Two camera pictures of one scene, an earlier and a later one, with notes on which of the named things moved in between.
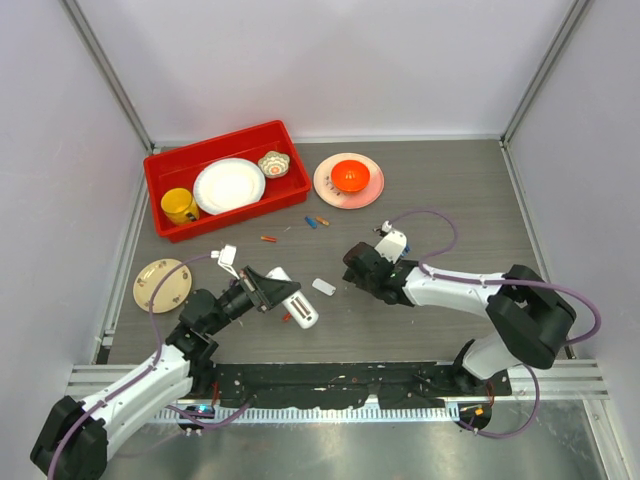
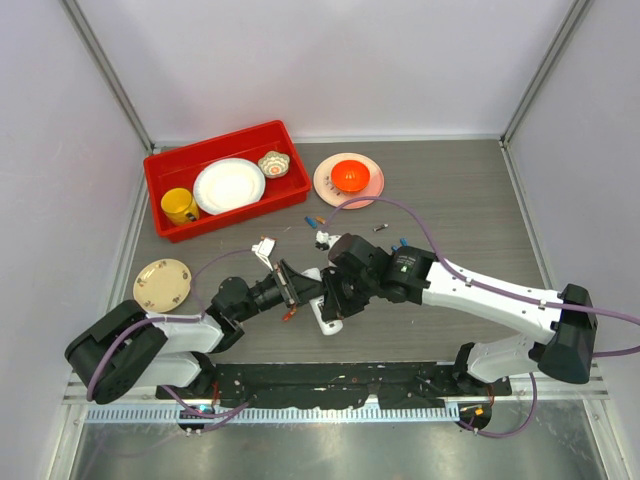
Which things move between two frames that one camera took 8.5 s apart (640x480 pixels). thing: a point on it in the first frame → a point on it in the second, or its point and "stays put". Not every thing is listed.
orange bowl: x=350 y=176 stays put
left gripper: x=265 y=291 → x=297 y=285
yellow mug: x=179 y=206 stays put
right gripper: x=351 y=277 → x=336 y=306
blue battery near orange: x=311 y=222 stays put
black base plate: x=397 y=384 stays put
